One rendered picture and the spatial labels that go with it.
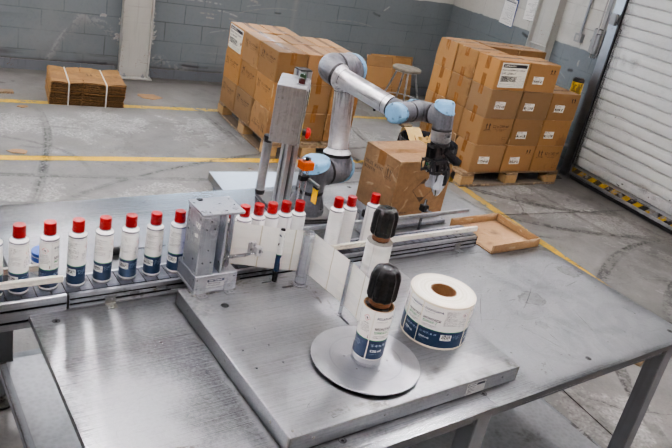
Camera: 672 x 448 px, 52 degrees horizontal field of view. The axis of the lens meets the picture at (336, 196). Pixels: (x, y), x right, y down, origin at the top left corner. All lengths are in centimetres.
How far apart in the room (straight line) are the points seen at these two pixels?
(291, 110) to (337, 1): 619
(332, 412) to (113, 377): 55
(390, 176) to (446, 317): 99
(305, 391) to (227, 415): 20
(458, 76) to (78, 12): 376
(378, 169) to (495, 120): 328
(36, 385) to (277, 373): 121
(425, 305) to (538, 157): 475
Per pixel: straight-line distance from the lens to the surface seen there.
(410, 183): 292
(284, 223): 233
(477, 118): 610
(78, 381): 187
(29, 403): 276
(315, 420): 175
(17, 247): 202
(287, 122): 222
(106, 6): 755
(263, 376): 185
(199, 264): 208
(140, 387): 185
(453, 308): 205
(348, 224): 249
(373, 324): 186
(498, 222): 329
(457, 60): 635
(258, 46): 601
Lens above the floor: 200
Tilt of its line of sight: 22 degrees down
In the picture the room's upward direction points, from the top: 12 degrees clockwise
